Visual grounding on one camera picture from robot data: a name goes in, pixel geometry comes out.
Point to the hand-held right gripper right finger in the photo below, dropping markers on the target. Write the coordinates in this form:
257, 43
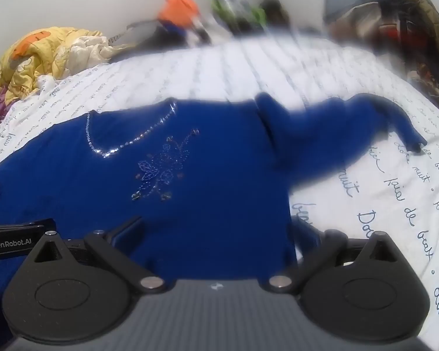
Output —
307, 236

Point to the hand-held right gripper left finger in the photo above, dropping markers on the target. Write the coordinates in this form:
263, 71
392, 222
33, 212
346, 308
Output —
126, 234

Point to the blue beaded sweater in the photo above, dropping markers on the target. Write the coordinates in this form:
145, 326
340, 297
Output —
205, 190

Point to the dark clothes pile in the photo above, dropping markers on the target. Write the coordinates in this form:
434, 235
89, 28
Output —
157, 38

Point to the mixed clothes heap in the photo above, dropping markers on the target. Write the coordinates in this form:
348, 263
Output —
355, 25

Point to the small white cloth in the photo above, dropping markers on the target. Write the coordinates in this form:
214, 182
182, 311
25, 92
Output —
45, 82

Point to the white script-printed bedspread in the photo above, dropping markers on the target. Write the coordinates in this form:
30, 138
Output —
223, 73

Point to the yellow quilt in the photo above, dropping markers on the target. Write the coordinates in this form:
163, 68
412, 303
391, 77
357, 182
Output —
40, 58

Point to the red garment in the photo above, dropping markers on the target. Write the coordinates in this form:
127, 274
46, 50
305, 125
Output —
395, 33

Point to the green cloth item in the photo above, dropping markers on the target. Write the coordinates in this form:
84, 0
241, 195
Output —
256, 14

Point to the dark brown hat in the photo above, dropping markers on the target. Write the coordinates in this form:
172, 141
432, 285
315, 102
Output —
274, 11

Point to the orange bag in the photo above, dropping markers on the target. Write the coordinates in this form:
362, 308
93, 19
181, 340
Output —
177, 9

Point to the grey framed panel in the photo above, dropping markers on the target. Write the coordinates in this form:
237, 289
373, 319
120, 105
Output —
340, 2

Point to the brown padded jacket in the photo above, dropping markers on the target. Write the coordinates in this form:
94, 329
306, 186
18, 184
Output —
413, 3

